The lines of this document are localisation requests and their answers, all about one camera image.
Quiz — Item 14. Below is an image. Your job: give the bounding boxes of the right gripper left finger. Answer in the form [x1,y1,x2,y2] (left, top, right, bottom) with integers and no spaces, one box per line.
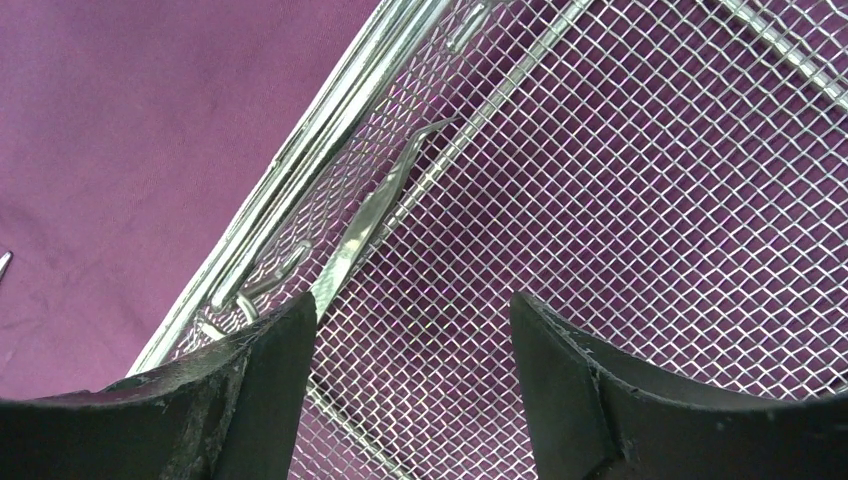
[1,293,317,479]

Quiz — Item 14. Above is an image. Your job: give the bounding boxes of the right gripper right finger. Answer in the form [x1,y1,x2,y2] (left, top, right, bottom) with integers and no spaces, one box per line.
[509,293,847,479]

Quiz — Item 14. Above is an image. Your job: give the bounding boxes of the metal mesh instrument tray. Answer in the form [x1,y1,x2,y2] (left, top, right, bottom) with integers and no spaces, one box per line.
[131,1,847,479]

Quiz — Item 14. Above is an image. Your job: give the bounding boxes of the purple cloth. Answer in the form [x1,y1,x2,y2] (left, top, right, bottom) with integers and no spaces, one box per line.
[1,1,375,399]

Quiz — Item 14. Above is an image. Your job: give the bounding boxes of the steel hemostat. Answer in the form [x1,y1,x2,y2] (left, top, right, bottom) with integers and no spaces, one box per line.
[0,251,14,281]

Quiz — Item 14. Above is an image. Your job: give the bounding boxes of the steel angled tweezers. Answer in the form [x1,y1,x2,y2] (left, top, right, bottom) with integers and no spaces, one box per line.
[311,117,455,325]

